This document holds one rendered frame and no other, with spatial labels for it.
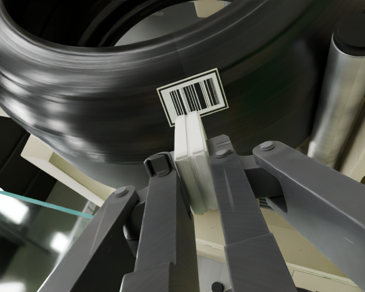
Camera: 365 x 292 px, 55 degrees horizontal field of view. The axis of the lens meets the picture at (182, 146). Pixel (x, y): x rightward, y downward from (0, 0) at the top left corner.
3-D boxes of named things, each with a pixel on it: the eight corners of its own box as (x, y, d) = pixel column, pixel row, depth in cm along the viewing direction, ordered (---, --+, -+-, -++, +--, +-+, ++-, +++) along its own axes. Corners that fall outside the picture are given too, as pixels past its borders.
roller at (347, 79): (304, 185, 61) (301, 161, 63) (332, 184, 60) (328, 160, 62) (336, 52, 30) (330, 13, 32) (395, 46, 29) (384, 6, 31)
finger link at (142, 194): (191, 223, 14) (123, 243, 15) (188, 172, 19) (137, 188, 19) (179, 192, 14) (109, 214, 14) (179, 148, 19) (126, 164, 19)
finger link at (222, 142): (214, 181, 14) (288, 159, 13) (204, 139, 18) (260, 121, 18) (224, 213, 14) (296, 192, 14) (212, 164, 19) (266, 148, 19)
